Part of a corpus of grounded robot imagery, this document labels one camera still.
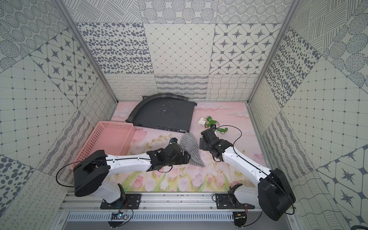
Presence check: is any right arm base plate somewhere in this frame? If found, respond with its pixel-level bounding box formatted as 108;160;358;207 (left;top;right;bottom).
212;193;255;209

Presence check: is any pink plastic basket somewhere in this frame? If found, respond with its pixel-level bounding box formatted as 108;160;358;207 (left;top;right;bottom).
70;121;135;169

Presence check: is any green yellow toy piece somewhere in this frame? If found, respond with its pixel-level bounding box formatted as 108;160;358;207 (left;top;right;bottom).
216;127;228;134

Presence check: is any small circuit board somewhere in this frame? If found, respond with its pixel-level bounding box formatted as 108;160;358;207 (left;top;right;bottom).
111;212;128;221
233;212;247;227

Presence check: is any aluminium frame rail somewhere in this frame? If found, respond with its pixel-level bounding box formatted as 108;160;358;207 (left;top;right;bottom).
58;192;297;213

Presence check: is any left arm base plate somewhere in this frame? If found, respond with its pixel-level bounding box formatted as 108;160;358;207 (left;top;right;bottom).
100;194;142;210

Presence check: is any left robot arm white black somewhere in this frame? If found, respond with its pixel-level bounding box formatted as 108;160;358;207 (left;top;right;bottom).
73;143;191;203

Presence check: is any right small circuit board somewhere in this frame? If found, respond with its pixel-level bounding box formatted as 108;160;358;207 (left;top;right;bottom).
233;212;247;227

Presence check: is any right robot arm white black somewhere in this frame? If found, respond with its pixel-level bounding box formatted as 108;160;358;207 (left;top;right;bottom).
201;128;296;221

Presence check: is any green white toy spray gun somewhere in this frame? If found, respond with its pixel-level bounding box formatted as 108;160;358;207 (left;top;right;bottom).
197;116;219;128

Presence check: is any grey striped dishcloth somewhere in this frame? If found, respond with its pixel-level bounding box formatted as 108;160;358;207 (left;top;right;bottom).
180;132;205;167

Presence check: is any left small circuit board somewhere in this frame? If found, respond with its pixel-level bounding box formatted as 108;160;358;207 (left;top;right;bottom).
111;212;128;221

